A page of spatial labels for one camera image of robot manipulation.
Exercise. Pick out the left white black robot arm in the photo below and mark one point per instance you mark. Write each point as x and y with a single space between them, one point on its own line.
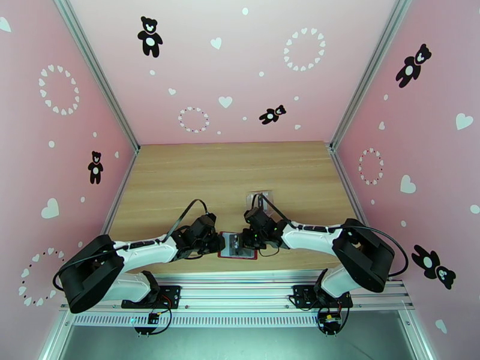
146 252

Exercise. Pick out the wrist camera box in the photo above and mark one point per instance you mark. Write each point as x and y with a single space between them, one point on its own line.
259 218
204 224

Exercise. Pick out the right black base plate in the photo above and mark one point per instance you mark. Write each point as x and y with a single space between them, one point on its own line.
302 297

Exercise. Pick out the right aluminium table side rail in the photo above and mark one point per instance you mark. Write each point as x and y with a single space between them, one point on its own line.
347 182

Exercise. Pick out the red leather card holder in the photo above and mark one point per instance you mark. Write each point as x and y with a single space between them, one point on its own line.
227 254

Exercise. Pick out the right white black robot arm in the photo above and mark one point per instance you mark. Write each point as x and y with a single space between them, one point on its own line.
311 237

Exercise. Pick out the perforated metal strip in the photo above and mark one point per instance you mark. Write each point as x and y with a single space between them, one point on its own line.
240 320

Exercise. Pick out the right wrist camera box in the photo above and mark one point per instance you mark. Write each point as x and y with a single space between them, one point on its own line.
259 218

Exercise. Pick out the right aluminium frame post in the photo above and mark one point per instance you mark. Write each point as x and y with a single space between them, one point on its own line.
370 70

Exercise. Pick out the right black yellow connector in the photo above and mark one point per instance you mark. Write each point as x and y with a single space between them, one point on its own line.
330 321

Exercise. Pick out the left aluminium table side rail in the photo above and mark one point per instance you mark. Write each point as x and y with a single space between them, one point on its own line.
123 186

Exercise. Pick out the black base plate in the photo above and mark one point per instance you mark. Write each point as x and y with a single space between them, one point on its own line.
170 295
302 297

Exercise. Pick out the left small black connector board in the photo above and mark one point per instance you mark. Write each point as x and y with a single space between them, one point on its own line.
153 318

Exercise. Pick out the aluminium frame post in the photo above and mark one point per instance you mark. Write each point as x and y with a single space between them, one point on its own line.
370 70
96 70

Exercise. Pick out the aluminium table edge rail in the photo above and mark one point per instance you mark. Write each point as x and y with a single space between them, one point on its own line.
240 291

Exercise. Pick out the left aluminium frame post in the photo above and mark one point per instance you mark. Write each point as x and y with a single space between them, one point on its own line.
96 70

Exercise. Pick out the aluminium table side rail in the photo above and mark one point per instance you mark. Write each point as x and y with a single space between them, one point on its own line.
347 182
123 186

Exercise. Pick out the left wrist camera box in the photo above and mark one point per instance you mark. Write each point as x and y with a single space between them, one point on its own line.
204 224

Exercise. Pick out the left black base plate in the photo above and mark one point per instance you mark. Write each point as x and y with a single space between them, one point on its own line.
170 295

